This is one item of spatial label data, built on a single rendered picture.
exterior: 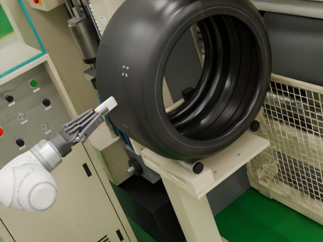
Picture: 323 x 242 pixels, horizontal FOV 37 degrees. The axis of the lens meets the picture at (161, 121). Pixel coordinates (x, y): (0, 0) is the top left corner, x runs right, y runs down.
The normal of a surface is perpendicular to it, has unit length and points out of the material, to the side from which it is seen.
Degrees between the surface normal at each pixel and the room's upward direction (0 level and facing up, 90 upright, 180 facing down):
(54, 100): 90
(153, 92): 86
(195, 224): 90
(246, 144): 0
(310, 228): 0
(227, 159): 0
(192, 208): 90
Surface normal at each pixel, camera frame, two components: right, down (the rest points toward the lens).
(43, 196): 0.59, 0.15
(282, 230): -0.30, -0.81
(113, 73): -0.83, 0.07
